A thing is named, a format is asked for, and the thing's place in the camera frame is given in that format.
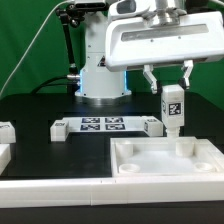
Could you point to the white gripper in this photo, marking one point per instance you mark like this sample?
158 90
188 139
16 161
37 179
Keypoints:
132 43

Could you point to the white square tabletop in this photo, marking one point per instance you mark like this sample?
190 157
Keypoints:
162 156

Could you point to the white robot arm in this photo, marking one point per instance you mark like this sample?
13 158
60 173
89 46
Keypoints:
98 83

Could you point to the white AprilTag base sheet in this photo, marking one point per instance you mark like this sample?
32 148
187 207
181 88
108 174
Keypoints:
105 124

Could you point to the white front obstacle bar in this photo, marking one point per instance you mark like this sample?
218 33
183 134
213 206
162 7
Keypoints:
102 191

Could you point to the white obstacle bar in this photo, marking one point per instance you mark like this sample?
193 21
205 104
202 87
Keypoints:
5 156
102 191

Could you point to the white left obstacle bar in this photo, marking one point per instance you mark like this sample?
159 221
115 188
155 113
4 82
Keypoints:
5 156

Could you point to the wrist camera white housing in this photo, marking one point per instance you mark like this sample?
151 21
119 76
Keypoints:
123 9

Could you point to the overhead camera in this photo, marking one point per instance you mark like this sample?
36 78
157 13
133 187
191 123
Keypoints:
91 5

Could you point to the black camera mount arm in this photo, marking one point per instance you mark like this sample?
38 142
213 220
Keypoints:
74 73

